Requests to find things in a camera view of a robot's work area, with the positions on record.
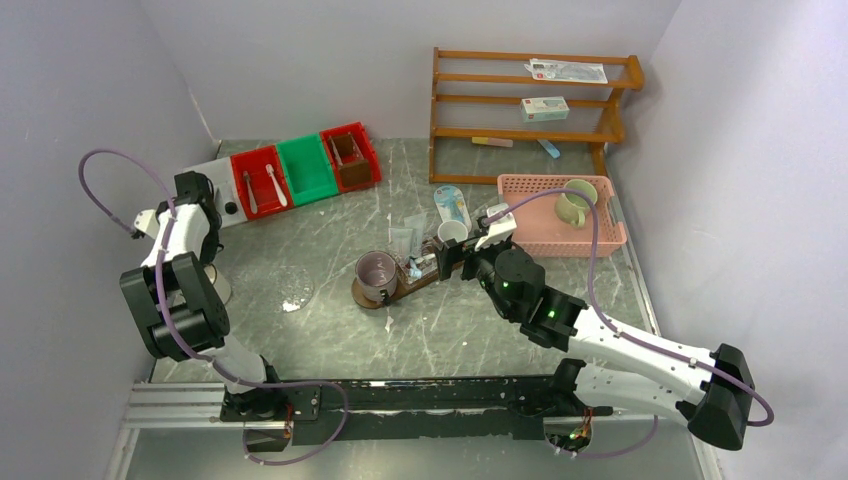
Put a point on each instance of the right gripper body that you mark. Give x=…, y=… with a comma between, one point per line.
x=447, y=258

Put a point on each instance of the green plastic bin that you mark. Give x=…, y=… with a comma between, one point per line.
x=307, y=169

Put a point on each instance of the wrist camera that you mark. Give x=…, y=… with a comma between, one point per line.
x=495, y=227
x=146, y=225

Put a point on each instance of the white enamel mug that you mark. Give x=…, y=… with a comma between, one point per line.
x=220, y=284

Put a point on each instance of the pale green mug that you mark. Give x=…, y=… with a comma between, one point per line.
x=572, y=208

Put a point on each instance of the red bin with holder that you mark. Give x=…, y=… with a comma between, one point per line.
x=358, y=130

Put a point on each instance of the white plastic bin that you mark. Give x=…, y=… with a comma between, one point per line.
x=220, y=173

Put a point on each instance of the brown wooden block holder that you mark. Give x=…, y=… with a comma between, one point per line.
x=353, y=168

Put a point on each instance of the yellow pink marker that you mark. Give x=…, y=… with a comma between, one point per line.
x=494, y=142

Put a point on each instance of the grey toothbrush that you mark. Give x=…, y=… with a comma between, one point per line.
x=250, y=194

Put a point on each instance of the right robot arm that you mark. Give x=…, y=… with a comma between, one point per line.
x=710, y=391

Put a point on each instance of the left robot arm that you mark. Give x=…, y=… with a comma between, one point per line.
x=180, y=315

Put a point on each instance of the pink plastic basket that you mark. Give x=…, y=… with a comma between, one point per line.
x=542, y=234

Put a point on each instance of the grey-blue mug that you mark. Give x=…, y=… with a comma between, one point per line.
x=452, y=230

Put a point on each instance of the cream toothbrush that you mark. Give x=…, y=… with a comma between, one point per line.
x=281, y=196

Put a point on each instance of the plastic packet on top shelf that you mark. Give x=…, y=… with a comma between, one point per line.
x=566, y=71

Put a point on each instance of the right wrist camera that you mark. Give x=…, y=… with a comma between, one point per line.
x=495, y=227

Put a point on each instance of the oval dark wooden tray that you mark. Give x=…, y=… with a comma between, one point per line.
x=401, y=291

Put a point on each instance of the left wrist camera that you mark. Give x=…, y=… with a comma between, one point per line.
x=146, y=225

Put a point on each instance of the purple mug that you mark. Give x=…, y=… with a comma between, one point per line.
x=376, y=276

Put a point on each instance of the toothpaste tube red cap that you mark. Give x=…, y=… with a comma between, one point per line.
x=400, y=243

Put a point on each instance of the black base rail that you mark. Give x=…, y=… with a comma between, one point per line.
x=403, y=409

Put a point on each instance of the small white box on shelf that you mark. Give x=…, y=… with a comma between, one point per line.
x=539, y=109

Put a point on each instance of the wooden shelf rack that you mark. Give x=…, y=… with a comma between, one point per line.
x=479, y=93

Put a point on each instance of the red bin with toothbrushes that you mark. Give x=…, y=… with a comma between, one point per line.
x=254, y=163

